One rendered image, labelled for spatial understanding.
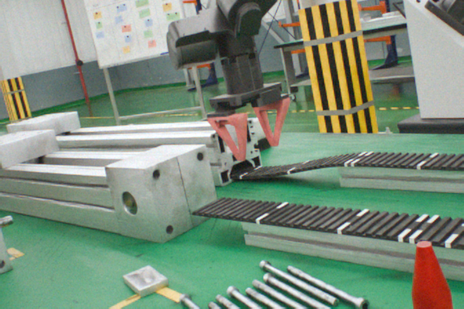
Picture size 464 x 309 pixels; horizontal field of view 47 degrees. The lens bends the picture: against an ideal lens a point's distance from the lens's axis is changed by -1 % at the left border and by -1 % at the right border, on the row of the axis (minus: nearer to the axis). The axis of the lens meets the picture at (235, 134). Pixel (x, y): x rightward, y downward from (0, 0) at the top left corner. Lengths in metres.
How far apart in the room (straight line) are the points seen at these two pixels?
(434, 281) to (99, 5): 6.98
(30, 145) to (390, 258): 0.70
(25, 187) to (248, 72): 0.42
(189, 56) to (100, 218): 0.26
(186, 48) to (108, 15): 6.33
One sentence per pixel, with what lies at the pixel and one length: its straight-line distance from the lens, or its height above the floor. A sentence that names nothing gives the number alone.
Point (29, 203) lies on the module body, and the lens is 0.96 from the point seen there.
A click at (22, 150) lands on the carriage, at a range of 1.01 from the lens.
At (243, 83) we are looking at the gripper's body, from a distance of 0.79.
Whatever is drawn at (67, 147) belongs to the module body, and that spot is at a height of 0.84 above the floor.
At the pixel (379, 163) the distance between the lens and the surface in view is 0.68.
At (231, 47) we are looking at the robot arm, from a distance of 0.79.
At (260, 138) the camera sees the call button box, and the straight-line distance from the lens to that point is 1.02.
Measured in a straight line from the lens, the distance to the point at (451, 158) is 0.68.
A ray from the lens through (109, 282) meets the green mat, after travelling 0.60.
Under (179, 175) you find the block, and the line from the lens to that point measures 0.67.
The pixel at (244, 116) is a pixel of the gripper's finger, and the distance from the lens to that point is 0.77.
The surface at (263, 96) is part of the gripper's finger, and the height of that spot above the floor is 0.91.
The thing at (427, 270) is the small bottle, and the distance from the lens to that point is 0.25.
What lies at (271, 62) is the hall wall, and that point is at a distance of 11.73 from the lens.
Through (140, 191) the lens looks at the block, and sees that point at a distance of 0.66.
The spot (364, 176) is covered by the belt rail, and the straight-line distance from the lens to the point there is 0.72.
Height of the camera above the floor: 1.00
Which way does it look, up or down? 10 degrees down
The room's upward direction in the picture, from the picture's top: 12 degrees counter-clockwise
